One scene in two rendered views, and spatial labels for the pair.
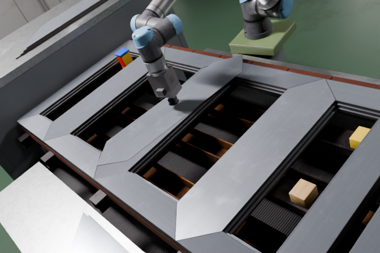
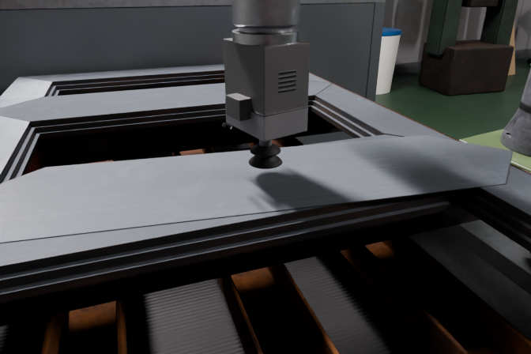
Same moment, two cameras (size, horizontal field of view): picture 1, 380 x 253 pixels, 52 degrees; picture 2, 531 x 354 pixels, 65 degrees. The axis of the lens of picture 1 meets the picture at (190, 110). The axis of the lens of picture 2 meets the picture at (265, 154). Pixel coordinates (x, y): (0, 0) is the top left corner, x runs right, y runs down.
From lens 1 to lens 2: 101 cm
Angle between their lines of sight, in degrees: 15
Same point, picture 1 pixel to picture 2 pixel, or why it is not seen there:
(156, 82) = (240, 69)
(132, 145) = (64, 209)
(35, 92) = (80, 53)
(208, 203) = not seen: outside the picture
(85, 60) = (194, 51)
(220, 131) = (350, 307)
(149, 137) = (123, 212)
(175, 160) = (210, 311)
